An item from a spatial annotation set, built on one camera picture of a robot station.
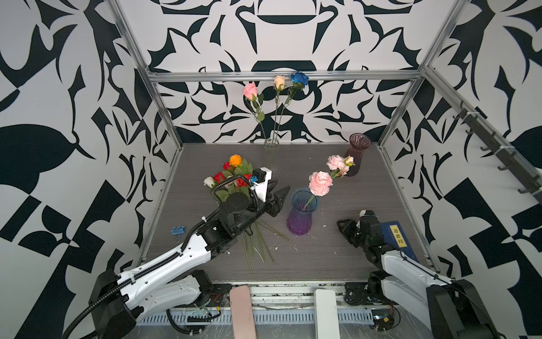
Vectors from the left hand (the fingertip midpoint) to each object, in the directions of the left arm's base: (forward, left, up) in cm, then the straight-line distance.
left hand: (284, 180), depth 65 cm
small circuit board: (-34, -32, -34) cm, 57 cm away
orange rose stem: (+31, +21, -26) cm, 46 cm away
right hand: (-1, -25, -30) cm, 39 cm away
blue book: (-7, -46, -32) cm, 56 cm away
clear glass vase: (+30, +3, -16) cm, 34 cm away
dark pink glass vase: (+32, -38, -17) cm, 52 cm away
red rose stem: (-7, +9, -32) cm, 34 cm away
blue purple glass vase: (-1, -7, -12) cm, 14 cm away
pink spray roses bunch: (-1, -11, 0) cm, 11 cm away
